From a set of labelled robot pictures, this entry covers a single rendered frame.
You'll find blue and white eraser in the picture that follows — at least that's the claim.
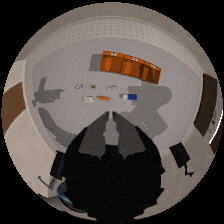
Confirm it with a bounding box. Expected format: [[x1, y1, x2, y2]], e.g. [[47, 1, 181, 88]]
[[123, 94, 137, 100]]

